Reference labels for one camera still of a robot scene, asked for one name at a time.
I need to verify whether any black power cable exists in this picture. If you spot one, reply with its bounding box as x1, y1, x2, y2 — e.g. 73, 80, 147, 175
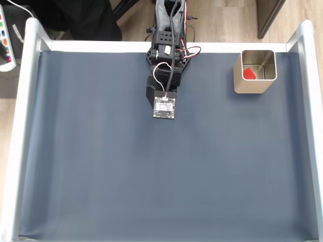
186, 16, 199, 43

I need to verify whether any grey tape strip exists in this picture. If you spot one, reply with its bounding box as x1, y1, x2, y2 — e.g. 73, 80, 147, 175
12, 24, 25, 44

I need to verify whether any white cable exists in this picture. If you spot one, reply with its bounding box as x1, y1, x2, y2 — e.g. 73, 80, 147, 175
5, 0, 35, 19

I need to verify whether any white device with coloured buttons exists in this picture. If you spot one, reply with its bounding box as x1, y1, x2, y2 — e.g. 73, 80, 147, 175
0, 4, 17, 73

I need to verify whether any person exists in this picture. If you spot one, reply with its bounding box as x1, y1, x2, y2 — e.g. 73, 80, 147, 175
26, 0, 123, 41

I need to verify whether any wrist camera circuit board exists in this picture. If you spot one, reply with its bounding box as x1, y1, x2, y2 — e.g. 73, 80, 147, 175
152, 90, 177, 120

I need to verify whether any dark cabinet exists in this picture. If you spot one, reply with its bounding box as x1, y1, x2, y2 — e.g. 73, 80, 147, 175
257, 0, 287, 39

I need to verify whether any square metal container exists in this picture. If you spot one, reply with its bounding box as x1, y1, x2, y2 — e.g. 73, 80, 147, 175
233, 49, 278, 94

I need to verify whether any red white servo wire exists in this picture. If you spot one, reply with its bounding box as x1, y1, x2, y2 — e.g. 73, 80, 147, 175
176, 46, 202, 59

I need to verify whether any red cube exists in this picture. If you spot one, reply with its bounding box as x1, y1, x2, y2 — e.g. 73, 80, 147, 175
242, 67, 258, 81

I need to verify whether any grey blue table mat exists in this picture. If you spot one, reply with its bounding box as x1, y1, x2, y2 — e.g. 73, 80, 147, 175
19, 49, 318, 240

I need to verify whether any white table frame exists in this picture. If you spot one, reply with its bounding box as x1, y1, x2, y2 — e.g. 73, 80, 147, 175
0, 17, 323, 242

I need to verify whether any black camera cable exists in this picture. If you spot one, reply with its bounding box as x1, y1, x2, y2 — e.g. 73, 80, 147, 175
165, 0, 185, 99

